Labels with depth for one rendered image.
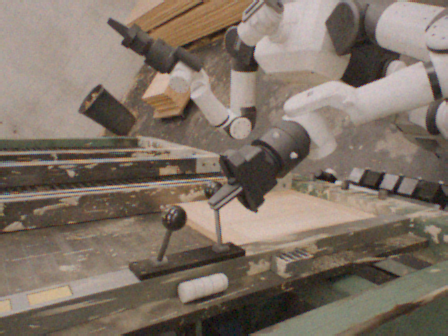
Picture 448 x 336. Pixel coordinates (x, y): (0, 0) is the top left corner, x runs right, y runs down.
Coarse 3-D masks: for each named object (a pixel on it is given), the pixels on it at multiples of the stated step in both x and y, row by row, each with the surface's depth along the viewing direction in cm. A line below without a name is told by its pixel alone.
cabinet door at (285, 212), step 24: (288, 192) 126; (192, 216) 94; (240, 216) 97; (264, 216) 98; (288, 216) 99; (312, 216) 101; (336, 216) 102; (360, 216) 102; (216, 240) 82; (240, 240) 79
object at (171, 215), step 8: (168, 208) 52; (176, 208) 52; (168, 216) 52; (176, 216) 52; (184, 216) 52; (168, 224) 52; (176, 224) 52; (184, 224) 53; (168, 232) 54; (168, 240) 55; (160, 248) 57; (160, 256) 57; (152, 264) 58; (160, 264) 58
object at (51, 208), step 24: (48, 192) 90; (72, 192) 92; (96, 192) 92; (120, 192) 95; (144, 192) 99; (168, 192) 103; (192, 192) 107; (0, 216) 81; (24, 216) 84; (48, 216) 87; (72, 216) 90; (96, 216) 93; (120, 216) 96
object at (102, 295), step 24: (384, 216) 96; (264, 240) 74; (288, 240) 75; (312, 240) 76; (336, 240) 80; (360, 240) 85; (216, 264) 63; (240, 264) 66; (264, 264) 69; (48, 288) 52; (72, 288) 52; (96, 288) 53; (120, 288) 53; (144, 288) 56; (168, 288) 58; (24, 312) 47; (48, 312) 48; (72, 312) 50; (96, 312) 52
